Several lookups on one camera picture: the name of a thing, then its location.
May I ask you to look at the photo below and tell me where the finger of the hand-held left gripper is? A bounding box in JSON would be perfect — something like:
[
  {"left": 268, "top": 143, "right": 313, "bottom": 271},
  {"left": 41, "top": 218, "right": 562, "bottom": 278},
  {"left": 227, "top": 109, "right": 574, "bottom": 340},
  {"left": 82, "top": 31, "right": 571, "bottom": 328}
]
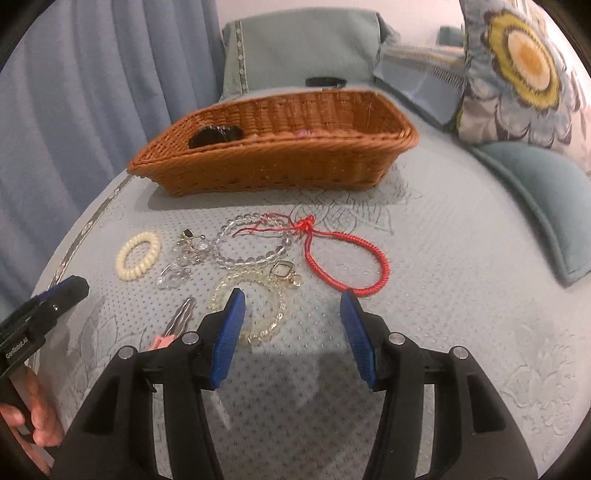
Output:
[{"left": 28, "top": 275, "right": 90, "bottom": 324}]

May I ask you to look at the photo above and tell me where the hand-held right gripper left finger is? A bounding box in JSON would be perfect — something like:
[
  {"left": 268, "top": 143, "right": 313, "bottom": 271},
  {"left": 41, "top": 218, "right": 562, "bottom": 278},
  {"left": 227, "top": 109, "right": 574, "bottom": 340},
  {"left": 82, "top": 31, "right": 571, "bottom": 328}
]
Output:
[{"left": 52, "top": 288, "right": 247, "bottom": 480}]

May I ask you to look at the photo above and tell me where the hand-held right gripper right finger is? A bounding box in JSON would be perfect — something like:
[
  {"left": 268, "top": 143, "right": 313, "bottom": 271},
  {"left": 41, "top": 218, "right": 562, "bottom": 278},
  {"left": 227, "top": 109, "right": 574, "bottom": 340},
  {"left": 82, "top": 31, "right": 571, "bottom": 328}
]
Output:
[{"left": 340, "top": 289, "right": 540, "bottom": 480}]

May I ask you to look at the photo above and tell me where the yellow bead bracelet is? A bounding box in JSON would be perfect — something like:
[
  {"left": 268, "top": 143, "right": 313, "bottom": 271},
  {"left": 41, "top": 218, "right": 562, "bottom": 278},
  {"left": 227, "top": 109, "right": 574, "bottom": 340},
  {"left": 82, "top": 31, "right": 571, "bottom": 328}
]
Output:
[{"left": 209, "top": 261, "right": 303, "bottom": 348}]

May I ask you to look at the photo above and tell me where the silver hair clip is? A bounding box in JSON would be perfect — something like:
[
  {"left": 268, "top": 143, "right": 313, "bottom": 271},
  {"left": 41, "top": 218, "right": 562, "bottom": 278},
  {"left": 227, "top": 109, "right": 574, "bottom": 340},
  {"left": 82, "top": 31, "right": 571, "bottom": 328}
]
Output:
[{"left": 148, "top": 296, "right": 197, "bottom": 352}]

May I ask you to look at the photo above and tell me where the cream spiral hair tie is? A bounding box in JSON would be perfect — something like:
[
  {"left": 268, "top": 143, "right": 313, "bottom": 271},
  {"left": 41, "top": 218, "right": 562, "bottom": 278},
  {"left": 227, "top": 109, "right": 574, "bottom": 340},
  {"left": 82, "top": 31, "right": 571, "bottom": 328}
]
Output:
[{"left": 116, "top": 232, "right": 162, "bottom": 281}]

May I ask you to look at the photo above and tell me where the red braided cord bracelet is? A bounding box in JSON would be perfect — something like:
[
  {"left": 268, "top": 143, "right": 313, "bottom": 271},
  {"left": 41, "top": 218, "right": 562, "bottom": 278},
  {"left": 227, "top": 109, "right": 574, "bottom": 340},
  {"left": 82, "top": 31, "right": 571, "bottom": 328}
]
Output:
[{"left": 233, "top": 213, "right": 389, "bottom": 297}]

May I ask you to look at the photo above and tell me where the clear crystal bead bracelet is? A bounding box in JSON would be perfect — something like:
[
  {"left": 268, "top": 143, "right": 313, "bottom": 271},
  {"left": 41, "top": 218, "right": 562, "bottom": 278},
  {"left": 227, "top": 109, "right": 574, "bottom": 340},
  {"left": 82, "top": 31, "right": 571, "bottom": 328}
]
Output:
[{"left": 210, "top": 213, "right": 295, "bottom": 267}]

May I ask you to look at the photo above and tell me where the brown wicker basket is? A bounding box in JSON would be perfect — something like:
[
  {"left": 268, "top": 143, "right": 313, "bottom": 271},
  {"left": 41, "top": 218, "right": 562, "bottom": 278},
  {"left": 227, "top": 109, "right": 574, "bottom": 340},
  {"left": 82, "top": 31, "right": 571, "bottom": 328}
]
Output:
[{"left": 127, "top": 90, "right": 420, "bottom": 198}]

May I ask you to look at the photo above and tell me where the person's left hand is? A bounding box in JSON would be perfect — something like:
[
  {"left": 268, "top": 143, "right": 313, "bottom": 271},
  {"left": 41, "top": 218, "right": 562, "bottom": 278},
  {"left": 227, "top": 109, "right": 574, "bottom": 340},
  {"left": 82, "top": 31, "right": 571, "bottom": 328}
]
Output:
[{"left": 0, "top": 367, "right": 64, "bottom": 476}]

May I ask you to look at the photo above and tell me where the blue curtain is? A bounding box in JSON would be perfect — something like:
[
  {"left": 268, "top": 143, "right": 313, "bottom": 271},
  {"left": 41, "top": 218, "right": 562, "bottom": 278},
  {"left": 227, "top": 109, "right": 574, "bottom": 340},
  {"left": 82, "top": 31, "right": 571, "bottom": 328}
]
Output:
[{"left": 0, "top": 0, "right": 222, "bottom": 315}]

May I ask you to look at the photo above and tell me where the black item in basket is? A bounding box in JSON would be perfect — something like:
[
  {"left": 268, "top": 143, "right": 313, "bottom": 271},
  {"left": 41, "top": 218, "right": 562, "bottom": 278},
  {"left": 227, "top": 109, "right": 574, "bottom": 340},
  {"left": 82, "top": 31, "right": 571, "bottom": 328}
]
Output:
[{"left": 188, "top": 124, "right": 245, "bottom": 149}]

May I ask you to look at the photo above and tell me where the teal seat cushion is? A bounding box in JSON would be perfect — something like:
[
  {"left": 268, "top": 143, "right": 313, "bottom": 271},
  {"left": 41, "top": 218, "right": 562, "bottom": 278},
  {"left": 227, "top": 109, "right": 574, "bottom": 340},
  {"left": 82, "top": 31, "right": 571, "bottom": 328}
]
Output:
[{"left": 468, "top": 141, "right": 591, "bottom": 287}]

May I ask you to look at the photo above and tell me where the folded blue cloth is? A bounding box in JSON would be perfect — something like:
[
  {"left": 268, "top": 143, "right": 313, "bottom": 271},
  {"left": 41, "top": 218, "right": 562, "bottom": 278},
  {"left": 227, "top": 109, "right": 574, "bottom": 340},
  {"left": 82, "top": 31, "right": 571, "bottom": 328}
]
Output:
[{"left": 372, "top": 44, "right": 467, "bottom": 127}]

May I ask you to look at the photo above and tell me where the grey-green pillow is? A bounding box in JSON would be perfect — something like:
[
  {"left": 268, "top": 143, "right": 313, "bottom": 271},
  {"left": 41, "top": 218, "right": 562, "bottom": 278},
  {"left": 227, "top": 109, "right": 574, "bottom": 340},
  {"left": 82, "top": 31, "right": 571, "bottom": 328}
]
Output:
[{"left": 217, "top": 7, "right": 398, "bottom": 102}]

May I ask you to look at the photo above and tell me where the floral print cushion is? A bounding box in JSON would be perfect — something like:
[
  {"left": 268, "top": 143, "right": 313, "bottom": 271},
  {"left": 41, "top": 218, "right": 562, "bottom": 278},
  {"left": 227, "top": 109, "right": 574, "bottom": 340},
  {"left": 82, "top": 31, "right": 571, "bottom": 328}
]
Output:
[{"left": 455, "top": 0, "right": 591, "bottom": 178}]

